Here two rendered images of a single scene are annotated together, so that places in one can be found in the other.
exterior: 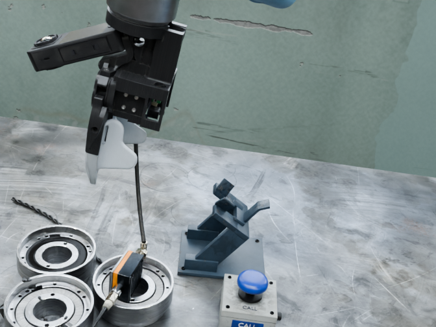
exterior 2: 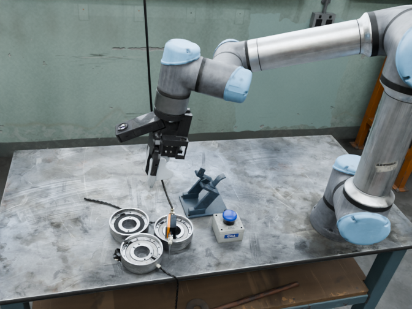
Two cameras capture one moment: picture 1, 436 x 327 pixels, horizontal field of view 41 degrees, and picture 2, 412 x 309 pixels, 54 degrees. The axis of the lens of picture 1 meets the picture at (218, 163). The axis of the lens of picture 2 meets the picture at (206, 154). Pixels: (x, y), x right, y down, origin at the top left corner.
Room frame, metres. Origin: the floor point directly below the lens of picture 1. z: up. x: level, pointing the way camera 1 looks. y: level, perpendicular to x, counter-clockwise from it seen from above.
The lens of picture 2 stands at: (-0.19, 0.25, 1.61)
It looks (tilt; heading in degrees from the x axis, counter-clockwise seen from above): 34 degrees down; 343
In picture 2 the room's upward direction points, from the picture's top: 7 degrees clockwise
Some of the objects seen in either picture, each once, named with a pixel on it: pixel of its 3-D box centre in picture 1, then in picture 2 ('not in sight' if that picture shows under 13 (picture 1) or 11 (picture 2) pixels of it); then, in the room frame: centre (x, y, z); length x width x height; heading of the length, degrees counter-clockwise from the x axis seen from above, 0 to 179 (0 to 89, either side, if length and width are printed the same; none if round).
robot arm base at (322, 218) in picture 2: not in sight; (339, 211); (0.56, -0.40, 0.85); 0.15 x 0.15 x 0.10
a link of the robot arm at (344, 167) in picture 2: not in sight; (352, 181); (0.56, -0.40, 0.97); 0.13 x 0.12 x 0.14; 159
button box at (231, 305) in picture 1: (252, 307); (229, 226); (0.57, -0.07, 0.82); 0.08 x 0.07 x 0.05; 91
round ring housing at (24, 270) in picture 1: (56, 259); (129, 226); (0.61, 0.20, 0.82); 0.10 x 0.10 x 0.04
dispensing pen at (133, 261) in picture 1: (121, 288); (171, 233); (0.54, 0.10, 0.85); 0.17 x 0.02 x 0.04; 168
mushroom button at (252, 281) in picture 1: (250, 291); (228, 220); (0.57, -0.07, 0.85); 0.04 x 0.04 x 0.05
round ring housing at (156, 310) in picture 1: (132, 290); (173, 232); (0.57, 0.09, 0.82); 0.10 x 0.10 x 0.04
